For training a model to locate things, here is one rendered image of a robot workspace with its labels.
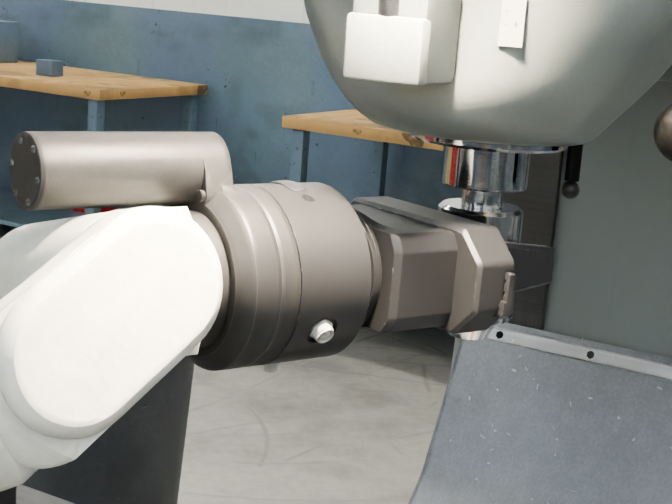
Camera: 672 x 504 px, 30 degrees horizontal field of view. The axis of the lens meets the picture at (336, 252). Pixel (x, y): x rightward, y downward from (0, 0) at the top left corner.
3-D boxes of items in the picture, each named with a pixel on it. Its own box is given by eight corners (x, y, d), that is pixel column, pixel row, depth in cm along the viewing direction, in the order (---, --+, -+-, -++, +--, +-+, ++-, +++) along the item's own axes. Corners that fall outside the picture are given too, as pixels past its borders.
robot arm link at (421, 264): (526, 198, 62) (335, 205, 55) (505, 383, 64) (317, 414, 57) (369, 158, 72) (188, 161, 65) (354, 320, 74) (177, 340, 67)
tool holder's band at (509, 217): (510, 217, 72) (512, 199, 72) (531, 233, 67) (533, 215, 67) (429, 212, 71) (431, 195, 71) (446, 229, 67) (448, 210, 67)
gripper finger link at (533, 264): (540, 290, 70) (459, 299, 66) (547, 234, 70) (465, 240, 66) (561, 297, 69) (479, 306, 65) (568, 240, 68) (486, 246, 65)
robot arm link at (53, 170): (312, 367, 57) (85, 399, 50) (192, 361, 66) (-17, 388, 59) (295, 119, 57) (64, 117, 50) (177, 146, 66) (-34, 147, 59)
